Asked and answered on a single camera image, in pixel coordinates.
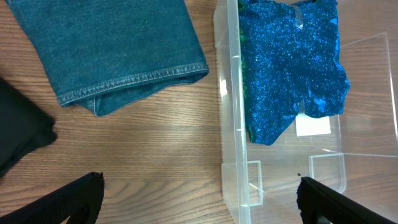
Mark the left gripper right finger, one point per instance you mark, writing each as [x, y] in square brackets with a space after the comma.
[320, 204]

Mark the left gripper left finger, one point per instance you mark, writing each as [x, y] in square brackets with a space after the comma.
[77, 202]

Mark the black cloth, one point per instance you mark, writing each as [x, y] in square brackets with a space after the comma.
[24, 127]

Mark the sparkly blue green garment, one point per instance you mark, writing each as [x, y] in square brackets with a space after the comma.
[290, 57]

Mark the clear plastic storage bin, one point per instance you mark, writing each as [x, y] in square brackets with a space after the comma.
[358, 159]

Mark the white label in bin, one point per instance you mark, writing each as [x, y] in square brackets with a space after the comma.
[308, 126]

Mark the folded blue denim jeans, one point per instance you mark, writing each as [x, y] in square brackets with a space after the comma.
[104, 55]

